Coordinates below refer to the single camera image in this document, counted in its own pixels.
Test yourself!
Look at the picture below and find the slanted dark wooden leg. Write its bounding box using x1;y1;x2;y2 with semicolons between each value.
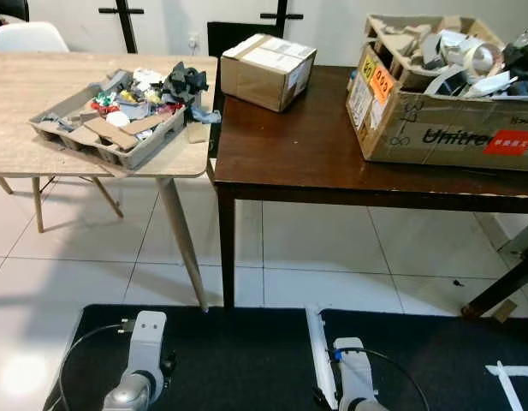
460;244;528;320

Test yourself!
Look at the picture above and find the small cardboard floor scrap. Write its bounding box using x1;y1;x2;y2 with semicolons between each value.
493;300;517;324

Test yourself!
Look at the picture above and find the large printed cardboard box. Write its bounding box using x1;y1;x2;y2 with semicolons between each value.
346;13;528;172

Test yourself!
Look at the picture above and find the clear tape roll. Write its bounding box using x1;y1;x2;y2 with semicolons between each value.
452;36;504;80

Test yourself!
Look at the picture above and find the dark brown wooden table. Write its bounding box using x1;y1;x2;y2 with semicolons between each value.
211;64;528;311

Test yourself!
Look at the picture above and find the small cardboard box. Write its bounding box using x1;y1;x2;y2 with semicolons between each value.
219;34;317;113

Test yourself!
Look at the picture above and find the black coat stand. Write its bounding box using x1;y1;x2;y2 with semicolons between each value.
98;0;145;55
260;0;304;39

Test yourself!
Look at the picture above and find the black floor mat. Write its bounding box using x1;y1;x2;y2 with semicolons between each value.
43;304;528;411

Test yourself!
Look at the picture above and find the grey pulp scrap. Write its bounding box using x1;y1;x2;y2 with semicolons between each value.
191;107;222;125

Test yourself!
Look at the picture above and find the flat cardboard strip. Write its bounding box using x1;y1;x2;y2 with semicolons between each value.
187;120;211;144

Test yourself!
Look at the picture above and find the black chair back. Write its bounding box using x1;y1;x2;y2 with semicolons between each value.
207;21;277;65

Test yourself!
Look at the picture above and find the black crumpled foam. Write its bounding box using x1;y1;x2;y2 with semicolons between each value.
161;62;211;108

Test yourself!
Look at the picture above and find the white round plastic piece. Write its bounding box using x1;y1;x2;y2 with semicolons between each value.
105;110;132;129

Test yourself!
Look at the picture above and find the brown cardboard piece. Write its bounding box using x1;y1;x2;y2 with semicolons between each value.
82;116;140;151

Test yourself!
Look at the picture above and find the red plastic wrapper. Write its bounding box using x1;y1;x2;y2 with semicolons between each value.
90;98;119;115

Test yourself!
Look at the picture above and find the grey pulp tray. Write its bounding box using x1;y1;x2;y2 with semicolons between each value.
28;68;200;170

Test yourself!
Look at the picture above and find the light wooden table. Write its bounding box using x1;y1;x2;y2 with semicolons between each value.
0;51;220;311

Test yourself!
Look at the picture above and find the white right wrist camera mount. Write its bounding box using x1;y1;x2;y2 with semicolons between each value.
332;337;377;403

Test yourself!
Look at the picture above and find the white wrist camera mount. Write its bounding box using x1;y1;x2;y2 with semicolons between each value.
127;310;169;378
332;337;377;403

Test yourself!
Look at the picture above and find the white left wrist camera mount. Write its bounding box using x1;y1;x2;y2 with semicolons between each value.
127;310;169;378

